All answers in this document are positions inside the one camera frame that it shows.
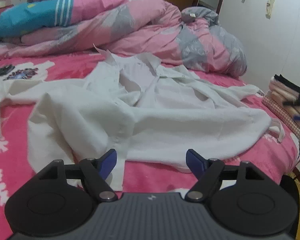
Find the pink and grey duvet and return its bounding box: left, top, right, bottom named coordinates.
left=0, top=0, right=248, bottom=78

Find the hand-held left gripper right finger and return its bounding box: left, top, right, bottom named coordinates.
left=184, top=149, right=265, bottom=202

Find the teal and pink striped pillow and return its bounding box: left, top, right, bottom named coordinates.
left=0, top=0, right=128, bottom=39

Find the long hanging cloth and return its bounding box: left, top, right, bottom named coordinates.
left=266, top=0, right=276, bottom=19

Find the pink checkered folded cloth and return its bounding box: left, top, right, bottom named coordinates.
left=262, top=96, right=300, bottom=138

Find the black folded garment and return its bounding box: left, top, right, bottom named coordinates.
left=274, top=74, right=300, bottom=105

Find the white shirt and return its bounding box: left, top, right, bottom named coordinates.
left=0, top=44, right=293, bottom=193

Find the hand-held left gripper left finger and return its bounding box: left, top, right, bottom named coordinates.
left=37, top=149, right=118, bottom=202

